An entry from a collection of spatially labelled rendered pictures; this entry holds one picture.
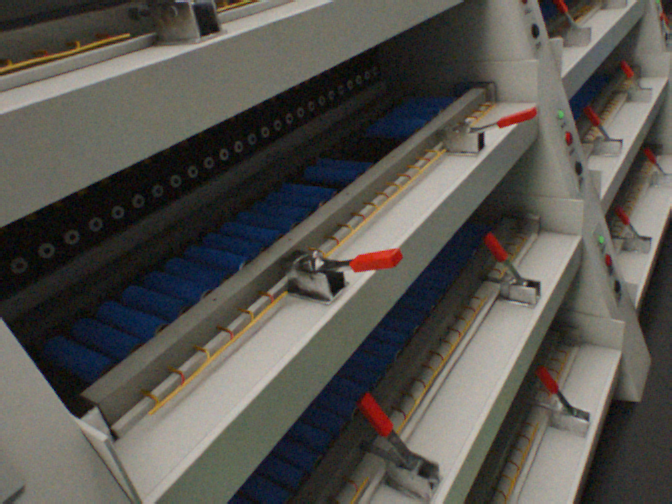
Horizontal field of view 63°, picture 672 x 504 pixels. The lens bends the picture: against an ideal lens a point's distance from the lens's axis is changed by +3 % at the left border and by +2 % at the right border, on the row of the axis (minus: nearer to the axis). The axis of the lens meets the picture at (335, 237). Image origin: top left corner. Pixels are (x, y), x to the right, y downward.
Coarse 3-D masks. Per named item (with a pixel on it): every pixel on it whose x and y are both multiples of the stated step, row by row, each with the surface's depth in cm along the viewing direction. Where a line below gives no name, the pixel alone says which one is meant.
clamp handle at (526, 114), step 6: (528, 108) 52; (534, 108) 52; (516, 114) 52; (522, 114) 52; (528, 114) 51; (534, 114) 51; (498, 120) 53; (504, 120) 53; (510, 120) 52; (516, 120) 52; (522, 120) 52; (468, 126) 56; (486, 126) 54; (492, 126) 54; (498, 126) 53; (504, 126) 53; (468, 132) 56; (474, 132) 55; (480, 132) 55
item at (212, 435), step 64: (448, 64) 70; (512, 64) 66; (320, 128) 63; (512, 128) 61; (192, 192) 50; (448, 192) 50; (320, 320) 36; (64, 384) 35; (192, 384) 33; (256, 384) 32; (320, 384) 37; (128, 448) 30; (192, 448) 29; (256, 448) 32
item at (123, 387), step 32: (480, 96) 66; (384, 160) 53; (416, 160) 55; (352, 192) 47; (320, 224) 43; (224, 288) 37; (256, 288) 38; (192, 320) 35; (224, 320) 36; (256, 320) 36; (160, 352) 32; (192, 352) 34; (96, 384) 31; (128, 384) 31
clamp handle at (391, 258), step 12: (372, 252) 35; (384, 252) 34; (396, 252) 34; (312, 264) 38; (324, 264) 38; (336, 264) 37; (348, 264) 36; (360, 264) 35; (372, 264) 34; (384, 264) 34; (396, 264) 33
